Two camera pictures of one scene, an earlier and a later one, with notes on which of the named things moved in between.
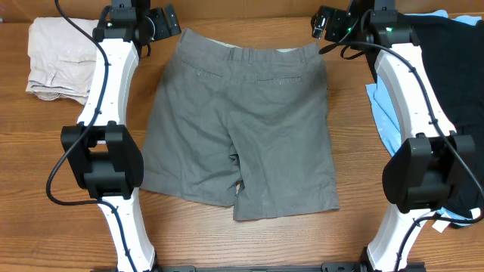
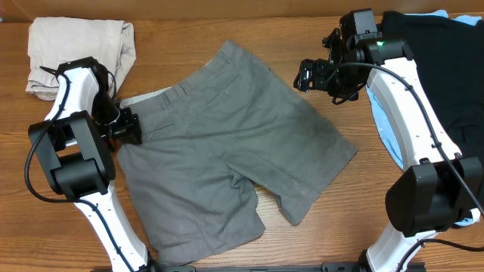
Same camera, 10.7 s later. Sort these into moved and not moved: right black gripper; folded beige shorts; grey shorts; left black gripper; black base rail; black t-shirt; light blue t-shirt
Moved: right black gripper; left black gripper; grey shorts
Not moved: light blue t-shirt; black base rail; black t-shirt; folded beige shorts
